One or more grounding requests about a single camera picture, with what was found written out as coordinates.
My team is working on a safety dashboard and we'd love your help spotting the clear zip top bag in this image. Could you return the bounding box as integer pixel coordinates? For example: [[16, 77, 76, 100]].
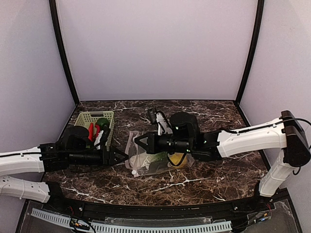
[[125, 131, 195, 177]]

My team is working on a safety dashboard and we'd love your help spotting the yellow lemon toy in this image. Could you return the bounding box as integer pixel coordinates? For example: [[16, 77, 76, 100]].
[[167, 153, 187, 168]]

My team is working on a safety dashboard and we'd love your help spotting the red chili pepper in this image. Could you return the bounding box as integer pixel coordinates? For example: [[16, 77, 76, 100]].
[[95, 124, 101, 137], [88, 122, 94, 142]]

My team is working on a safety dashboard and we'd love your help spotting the green leafy vegetable toy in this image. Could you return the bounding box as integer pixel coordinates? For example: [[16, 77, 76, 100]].
[[143, 152, 169, 174]]

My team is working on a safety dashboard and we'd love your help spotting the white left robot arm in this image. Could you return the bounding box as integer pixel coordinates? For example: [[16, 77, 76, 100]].
[[0, 126, 129, 203]]

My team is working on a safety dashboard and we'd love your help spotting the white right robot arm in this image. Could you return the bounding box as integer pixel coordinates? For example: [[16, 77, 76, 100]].
[[135, 110, 311, 198]]

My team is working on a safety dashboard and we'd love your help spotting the green bell pepper toy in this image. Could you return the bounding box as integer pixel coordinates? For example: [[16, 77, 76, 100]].
[[97, 117, 110, 127]]

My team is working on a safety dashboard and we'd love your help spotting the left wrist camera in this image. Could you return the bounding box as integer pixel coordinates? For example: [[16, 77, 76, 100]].
[[94, 125, 110, 150]]

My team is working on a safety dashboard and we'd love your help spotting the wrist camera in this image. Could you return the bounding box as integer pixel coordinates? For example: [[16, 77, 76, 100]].
[[147, 107, 173, 136], [94, 125, 110, 150]]

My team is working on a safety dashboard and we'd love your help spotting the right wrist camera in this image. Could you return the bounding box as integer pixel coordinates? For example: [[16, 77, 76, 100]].
[[147, 107, 173, 136]]

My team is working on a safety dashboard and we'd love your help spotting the black front table rail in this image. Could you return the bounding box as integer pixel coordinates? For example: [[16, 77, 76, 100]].
[[43, 188, 292, 220]]

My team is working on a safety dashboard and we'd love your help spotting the white slotted cable duct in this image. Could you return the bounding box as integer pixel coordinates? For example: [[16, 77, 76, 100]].
[[31, 208, 232, 233]]

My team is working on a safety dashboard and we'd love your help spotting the black left frame post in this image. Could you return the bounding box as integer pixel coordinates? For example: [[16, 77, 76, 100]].
[[49, 0, 80, 106]]

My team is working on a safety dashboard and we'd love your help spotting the black frame post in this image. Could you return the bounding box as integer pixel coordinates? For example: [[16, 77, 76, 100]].
[[49, 0, 80, 106], [235, 0, 265, 105]]

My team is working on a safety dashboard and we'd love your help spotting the black right frame post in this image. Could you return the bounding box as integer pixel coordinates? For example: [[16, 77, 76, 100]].
[[235, 0, 265, 105]]

